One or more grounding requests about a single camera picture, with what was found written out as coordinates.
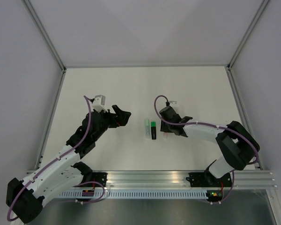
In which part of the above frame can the light green pen cap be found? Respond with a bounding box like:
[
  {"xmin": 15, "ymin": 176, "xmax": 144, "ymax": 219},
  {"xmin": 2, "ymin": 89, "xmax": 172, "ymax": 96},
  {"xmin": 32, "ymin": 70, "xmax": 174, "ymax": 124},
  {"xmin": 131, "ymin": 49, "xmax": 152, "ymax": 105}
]
[{"xmin": 145, "ymin": 118, "xmax": 150, "ymax": 127}]

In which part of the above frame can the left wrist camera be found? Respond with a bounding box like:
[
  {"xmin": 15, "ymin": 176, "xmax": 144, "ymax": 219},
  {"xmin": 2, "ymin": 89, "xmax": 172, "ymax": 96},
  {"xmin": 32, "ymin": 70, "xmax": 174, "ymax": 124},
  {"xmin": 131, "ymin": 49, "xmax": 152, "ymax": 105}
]
[{"xmin": 92, "ymin": 95, "xmax": 108, "ymax": 112}]

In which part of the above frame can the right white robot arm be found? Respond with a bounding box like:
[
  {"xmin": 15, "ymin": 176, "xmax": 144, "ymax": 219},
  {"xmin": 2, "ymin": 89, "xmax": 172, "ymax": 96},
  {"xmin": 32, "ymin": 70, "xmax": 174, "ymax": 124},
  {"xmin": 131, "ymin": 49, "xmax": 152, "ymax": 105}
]
[{"xmin": 159, "ymin": 105, "xmax": 260, "ymax": 187}]

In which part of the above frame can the dark green marker pen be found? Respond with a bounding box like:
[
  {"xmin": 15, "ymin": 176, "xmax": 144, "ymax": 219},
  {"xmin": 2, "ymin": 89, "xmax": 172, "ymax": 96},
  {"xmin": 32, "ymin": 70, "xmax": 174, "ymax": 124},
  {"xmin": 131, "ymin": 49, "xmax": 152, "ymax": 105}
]
[{"xmin": 151, "ymin": 126, "xmax": 157, "ymax": 140}]

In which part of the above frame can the aluminium frame post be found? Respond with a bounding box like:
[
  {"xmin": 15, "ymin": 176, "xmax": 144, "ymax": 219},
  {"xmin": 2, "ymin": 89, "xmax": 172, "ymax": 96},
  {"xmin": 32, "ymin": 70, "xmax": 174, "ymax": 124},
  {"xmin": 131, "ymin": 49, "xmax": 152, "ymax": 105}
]
[
  {"xmin": 226, "ymin": 0, "xmax": 271, "ymax": 71},
  {"xmin": 21, "ymin": 0, "xmax": 66, "ymax": 72}
]

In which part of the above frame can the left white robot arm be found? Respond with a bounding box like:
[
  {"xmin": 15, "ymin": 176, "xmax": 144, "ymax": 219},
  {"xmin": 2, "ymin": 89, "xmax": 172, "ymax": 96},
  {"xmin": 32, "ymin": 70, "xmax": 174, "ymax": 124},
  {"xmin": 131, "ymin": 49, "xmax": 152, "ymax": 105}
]
[{"xmin": 6, "ymin": 105, "xmax": 131, "ymax": 224}]

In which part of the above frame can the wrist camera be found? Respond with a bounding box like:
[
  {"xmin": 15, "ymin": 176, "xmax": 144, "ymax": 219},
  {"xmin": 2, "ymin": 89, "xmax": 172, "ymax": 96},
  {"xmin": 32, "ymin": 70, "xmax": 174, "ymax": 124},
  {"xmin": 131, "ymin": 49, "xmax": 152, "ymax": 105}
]
[
  {"xmin": 169, "ymin": 101, "xmax": 179, "ymax": 108},
  {"xmin": 92, "ymin": 95, "xmax": 108, "ymax": 112}
]

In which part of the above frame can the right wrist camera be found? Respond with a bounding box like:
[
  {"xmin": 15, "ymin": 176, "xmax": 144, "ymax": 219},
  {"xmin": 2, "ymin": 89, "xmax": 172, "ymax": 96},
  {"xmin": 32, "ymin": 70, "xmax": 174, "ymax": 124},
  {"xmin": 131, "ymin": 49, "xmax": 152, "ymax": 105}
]
[{"xmin": 169, "ymin": 101, "xmax": 179, "ymax": 108}]

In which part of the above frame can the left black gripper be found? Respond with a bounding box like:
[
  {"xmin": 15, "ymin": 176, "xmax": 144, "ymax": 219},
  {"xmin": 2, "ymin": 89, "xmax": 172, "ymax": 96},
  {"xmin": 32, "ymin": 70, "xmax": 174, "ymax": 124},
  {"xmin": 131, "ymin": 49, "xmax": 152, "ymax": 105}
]
[{"xmin": 93, "ymin": 105, "xmax": 131, "ymax": 142}]

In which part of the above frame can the right aluminium frame post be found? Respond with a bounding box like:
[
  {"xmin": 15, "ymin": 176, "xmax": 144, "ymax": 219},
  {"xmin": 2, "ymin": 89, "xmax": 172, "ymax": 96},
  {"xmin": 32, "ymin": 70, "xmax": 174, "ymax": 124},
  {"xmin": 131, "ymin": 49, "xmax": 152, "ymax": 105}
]
[{"xmin": 226, "ymin": 0, "xmax": 271, "ymax": 71}]

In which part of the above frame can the slotted cable duct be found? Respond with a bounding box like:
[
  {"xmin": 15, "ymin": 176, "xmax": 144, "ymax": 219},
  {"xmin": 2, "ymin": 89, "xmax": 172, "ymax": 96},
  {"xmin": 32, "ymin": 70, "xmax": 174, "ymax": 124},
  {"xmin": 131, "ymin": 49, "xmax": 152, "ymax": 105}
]
[{"xmin": 57, "ymin": 189, "xmax": 207, "ymax": 200}]

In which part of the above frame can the light green pen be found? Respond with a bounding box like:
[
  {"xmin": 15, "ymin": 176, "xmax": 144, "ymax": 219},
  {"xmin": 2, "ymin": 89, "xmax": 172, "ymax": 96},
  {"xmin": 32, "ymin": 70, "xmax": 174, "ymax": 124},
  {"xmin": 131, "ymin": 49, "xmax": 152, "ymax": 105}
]
[{"xmin": 145, "ymin": 127, "xmax": 151, "ymax": 139}]

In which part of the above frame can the left aluminium frame post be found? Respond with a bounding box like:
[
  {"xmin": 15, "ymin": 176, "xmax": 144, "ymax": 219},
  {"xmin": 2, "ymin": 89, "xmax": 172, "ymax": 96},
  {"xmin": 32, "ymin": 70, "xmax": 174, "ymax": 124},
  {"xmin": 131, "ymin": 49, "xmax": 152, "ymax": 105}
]
[{"xmin": 21, "ymin": 0, "xmax": 66, "ymax": 72}]

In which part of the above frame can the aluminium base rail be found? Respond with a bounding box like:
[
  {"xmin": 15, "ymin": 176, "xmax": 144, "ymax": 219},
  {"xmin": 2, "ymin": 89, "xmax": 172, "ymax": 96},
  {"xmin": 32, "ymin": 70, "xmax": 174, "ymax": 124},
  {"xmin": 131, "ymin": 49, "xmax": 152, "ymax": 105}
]
[{"xmin": 25, "ymin": 170, "xmax": 278, "ymax": 189}]

